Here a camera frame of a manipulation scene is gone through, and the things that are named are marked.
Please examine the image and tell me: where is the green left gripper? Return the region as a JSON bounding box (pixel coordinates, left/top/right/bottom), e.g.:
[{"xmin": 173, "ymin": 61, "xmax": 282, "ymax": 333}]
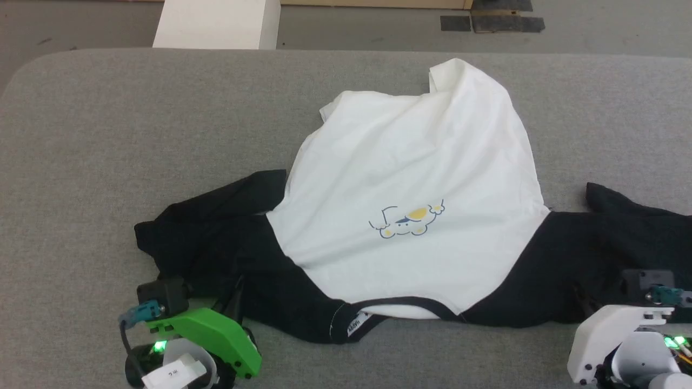
[{"xmin": 146, "ymin": 277, "xmax": 263, "ymax": 380}]

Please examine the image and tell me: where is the white and black shirt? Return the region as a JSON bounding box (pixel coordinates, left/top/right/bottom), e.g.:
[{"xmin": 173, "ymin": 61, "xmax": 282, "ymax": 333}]
[{"xmin": 134, "ymin": 58, "xmax": 692, "ymax": 345}]

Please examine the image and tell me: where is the teal plug black cable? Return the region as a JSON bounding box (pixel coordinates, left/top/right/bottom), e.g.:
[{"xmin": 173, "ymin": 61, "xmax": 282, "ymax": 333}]
[{"xmin": 118, "ymin": 301, "xmax": 164, "ymax": 373}]

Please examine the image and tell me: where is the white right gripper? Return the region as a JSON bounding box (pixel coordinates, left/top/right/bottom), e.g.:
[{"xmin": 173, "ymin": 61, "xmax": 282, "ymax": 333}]
[{"xmin": 568, "ymin": 304, "xmax": 676, "ymax": 385}]

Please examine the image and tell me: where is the white box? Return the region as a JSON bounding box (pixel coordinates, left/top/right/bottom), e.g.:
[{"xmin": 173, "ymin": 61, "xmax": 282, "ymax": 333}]
[{"xmin": 153, "ymin": 0, "xmax": 281, "ymax": 50}]

